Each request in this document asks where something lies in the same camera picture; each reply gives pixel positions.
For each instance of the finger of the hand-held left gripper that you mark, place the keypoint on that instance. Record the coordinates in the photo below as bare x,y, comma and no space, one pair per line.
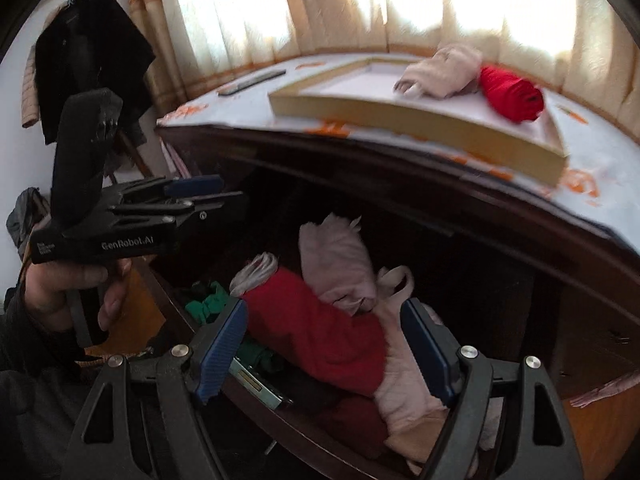
190,186
200,207

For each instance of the wooden drawer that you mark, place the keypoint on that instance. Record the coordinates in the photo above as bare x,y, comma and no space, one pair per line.
325,455

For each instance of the light green box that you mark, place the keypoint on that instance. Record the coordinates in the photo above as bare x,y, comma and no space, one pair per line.
260,385

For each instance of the beige padded jacket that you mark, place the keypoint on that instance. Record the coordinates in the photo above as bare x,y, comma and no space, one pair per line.
31,85

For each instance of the orange and cream curtain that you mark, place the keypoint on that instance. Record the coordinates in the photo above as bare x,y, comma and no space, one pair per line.
350,5

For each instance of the beige pink underwear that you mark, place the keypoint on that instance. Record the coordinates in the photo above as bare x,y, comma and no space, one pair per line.
440,72

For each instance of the shallow cardboard box tray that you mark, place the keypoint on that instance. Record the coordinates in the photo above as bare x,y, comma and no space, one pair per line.
400,115

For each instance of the lilac pink underwear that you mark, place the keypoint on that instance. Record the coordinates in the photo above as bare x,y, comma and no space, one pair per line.
335,260

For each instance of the bright red underwear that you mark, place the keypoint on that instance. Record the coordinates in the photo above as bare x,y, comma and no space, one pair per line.
512,92

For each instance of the pink cloth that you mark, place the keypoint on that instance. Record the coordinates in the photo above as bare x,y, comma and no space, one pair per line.
600,390

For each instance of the person's left hand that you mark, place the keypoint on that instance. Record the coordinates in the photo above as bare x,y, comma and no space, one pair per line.
55,285

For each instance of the person's left forearm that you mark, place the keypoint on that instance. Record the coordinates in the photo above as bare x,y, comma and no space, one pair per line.
30,385

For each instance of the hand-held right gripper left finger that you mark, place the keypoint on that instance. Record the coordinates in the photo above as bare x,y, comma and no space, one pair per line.
220,345

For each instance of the pale pink garment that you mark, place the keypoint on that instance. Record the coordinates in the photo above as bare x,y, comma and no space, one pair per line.
405,380

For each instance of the white orange-printed tablecloth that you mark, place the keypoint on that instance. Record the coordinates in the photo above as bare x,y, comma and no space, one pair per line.
600,170

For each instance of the black hanging coat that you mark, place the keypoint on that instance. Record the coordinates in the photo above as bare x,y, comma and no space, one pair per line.
95,60

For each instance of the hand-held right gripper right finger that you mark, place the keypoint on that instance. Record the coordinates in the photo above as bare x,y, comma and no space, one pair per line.
425,355

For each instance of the pink underwear white waistband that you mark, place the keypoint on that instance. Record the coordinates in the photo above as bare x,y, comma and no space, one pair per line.
255,272

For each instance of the green and black underwear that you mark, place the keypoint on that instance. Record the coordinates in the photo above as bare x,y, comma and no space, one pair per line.
205,302

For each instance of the black smartphone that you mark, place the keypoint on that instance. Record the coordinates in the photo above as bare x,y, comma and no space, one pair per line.
250,83

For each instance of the grey bag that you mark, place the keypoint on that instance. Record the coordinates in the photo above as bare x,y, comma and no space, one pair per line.
25,220

